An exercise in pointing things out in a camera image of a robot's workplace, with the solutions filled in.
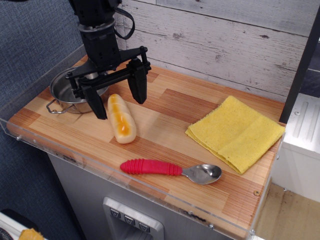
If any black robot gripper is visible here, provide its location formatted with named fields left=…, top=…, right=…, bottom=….
left=75, top=23, right=152, bottom=120

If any right black frame post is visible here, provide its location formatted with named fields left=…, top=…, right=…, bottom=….
left=279, top=8, right=320, bottom=124

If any grey cabinet with buttons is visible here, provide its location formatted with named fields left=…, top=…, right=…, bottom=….
left=49, top=155, right=228, bottom=240

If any red handled metal spoon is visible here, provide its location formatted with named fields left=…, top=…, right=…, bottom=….
left=120, top=159, right=222, bottom=185

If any clear acrylic table guard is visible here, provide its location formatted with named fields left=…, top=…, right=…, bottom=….
left=0, top=49, right=284, bottom=240

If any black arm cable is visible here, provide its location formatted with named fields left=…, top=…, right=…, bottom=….
left=113, top=6, right=136, bottom=40

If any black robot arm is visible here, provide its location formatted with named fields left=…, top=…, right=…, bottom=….
left=65, top=0, right=151, bottom=120

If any small steel pot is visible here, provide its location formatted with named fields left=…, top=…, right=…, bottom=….
left=46, top=67, right=108, bottom=114

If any yellow black object bottom left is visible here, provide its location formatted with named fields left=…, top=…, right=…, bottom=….
left=0, top=226, right=43, bottom=240

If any yellow folded cloth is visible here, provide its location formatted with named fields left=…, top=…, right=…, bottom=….
left=185, top=95, right=285, bottom=175

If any white ribbed side unit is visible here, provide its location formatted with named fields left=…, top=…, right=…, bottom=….
left=271, top=93, right=320, bottom=202

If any toy bread loaf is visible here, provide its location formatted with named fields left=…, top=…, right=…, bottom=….
left=107, top=93, right=137, bottom=144

